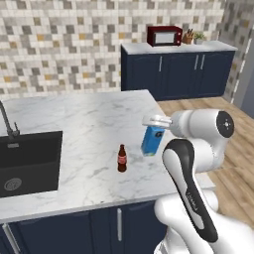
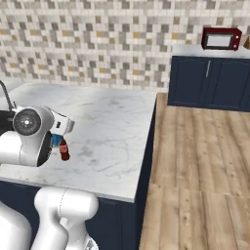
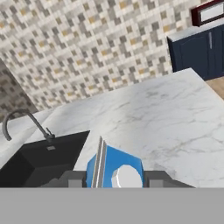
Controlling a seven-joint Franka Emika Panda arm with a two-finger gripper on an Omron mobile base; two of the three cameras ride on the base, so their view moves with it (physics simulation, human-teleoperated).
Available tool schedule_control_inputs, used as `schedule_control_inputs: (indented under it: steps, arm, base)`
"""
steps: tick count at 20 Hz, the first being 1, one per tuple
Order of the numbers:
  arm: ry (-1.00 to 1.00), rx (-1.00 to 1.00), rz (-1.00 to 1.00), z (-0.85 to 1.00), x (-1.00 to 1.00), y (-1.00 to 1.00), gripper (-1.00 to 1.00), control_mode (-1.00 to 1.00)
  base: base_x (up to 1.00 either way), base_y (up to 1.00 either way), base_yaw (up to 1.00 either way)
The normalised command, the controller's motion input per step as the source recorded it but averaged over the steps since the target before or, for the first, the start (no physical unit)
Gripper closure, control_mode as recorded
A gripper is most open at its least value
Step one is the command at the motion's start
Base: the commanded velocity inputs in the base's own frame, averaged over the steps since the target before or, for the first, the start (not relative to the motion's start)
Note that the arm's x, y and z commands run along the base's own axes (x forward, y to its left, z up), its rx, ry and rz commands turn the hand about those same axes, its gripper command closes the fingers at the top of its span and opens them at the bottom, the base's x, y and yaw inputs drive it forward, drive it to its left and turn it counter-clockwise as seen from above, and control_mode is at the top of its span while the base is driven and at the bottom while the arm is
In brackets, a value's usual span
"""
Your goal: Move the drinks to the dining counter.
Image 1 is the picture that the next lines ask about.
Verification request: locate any silver cupboard handle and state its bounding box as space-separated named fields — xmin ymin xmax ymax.
xmin=116 ymin=207 xmax=123 ymax=242
xmin=2 ymin=223 xmax=22 ymax=254

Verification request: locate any green potted plant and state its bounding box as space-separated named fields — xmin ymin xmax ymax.
xmin=192 ymin=31 xmax=207 ymax=46

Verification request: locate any navy cupboard run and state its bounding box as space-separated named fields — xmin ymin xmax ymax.
xmin=120 ymin=45 xmax=236 ymax=102

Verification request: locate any brown cola bottle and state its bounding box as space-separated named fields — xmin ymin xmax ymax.
xmin=117 ymin=144 xmax=128 ymax=174

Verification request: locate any black sink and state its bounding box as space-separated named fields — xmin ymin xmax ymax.
xmin=0 ymin=130 xmax=64 ymax=198

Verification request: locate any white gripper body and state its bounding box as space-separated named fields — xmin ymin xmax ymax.
xmin=142 ymin=114 xmax=173 ymax=128

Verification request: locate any dark grey tap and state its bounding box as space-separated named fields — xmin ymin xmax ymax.
xmin=0 ymin=100 xmax=21 ymax=141

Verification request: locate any navy cupboard door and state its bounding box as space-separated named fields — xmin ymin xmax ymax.
xmin=110 ymin=200 xmax=168 ymax=254
xmin=8 ymin=211 xmax=94 ymax=254

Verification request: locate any blue drink carton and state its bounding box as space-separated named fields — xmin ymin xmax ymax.
xmin=140 ymin=125 xmax=166 ymax=157

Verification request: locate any brown knife block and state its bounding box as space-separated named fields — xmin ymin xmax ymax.
xmin=182 ymin=28 xmax=194 ymax=46

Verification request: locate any red microwave oven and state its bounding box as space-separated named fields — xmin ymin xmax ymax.
xmin=147 ymin=25 xmax=184 ymax=48

